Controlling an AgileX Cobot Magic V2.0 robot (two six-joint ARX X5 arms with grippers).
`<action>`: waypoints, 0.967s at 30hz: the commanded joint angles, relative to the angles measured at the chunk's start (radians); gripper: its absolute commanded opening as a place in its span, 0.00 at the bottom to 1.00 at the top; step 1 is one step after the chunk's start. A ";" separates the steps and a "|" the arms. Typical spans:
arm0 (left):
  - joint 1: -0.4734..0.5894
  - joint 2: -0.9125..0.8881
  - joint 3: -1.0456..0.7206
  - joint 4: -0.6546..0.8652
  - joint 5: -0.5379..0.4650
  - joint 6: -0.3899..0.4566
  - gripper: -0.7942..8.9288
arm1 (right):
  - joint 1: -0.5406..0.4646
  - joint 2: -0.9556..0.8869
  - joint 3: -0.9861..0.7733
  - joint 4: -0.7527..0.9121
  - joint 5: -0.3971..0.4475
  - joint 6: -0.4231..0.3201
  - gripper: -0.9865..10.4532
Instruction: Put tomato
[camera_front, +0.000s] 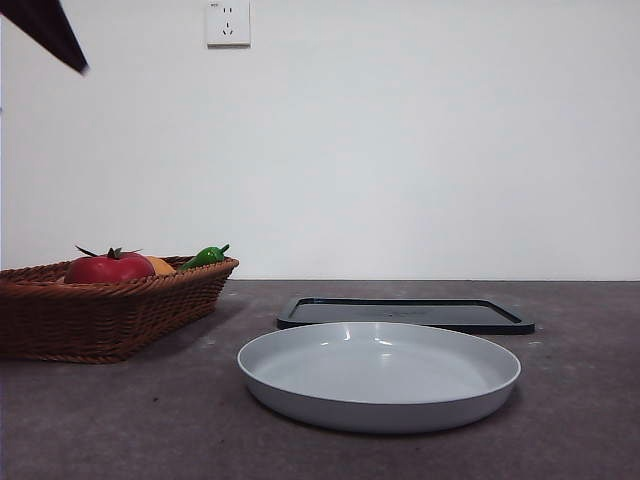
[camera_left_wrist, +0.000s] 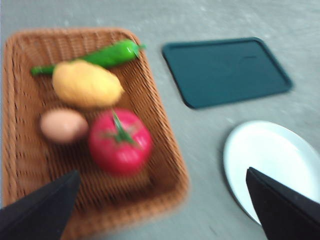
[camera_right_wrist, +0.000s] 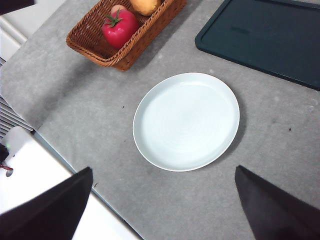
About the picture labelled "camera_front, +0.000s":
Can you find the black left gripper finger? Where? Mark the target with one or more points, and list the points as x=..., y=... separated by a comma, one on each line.
x=47, y=27

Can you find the red tomato with green stem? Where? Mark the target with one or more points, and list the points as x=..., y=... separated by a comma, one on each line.
x=110, y=270

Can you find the orange round fruit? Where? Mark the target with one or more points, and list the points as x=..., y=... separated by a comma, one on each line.
x=161, y=266

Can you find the green chili pepper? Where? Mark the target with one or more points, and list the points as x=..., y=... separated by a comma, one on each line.
x=202, y=258

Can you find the brown wicker basket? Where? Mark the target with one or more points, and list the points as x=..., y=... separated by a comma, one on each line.
x=100, y=320

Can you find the pale grey round plate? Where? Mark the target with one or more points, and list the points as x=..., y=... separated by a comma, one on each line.
x=380, y=390

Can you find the dark green flat tray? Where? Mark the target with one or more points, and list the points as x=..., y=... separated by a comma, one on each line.
x=450, y=315

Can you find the white wall socket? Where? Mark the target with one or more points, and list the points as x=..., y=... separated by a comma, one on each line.
x=229, y=24

